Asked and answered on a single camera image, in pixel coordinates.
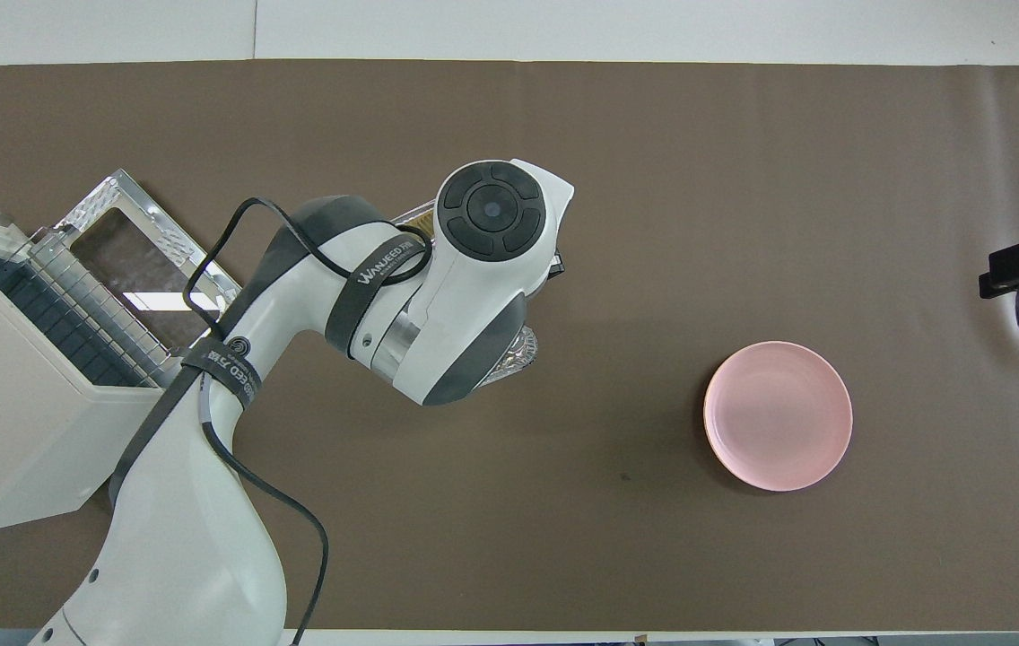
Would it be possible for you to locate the cream toaster oven body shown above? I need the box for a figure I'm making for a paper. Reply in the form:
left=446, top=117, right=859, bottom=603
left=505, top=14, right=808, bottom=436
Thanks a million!
left=0, top=188, right=185, bottom=537

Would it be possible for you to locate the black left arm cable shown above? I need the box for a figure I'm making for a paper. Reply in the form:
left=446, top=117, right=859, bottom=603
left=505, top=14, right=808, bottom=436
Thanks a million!
left=181, top=196, right=435, bottom=646

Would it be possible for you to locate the aluminium foil tray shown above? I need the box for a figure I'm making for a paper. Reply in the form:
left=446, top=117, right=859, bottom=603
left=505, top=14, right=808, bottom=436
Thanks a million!
left=391, top=202, right=540, bottom=388

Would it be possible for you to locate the pink round plate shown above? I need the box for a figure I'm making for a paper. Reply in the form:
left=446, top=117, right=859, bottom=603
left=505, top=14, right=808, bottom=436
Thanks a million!
left=703, top=341, right=854, bottom=493

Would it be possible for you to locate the metal wire oven rack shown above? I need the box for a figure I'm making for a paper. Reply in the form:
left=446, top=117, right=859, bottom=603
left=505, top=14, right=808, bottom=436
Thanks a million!
left=23, top=227, right=185, bottom=389

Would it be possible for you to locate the brown table mat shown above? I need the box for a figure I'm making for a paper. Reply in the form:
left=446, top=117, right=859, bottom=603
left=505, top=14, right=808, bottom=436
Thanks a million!
left=0, top=59, right=1019, bottom=633

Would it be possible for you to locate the glass oven door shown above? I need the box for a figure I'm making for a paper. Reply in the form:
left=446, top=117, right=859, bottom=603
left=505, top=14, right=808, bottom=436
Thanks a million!
left=50, top=169, right=243, bottom=353

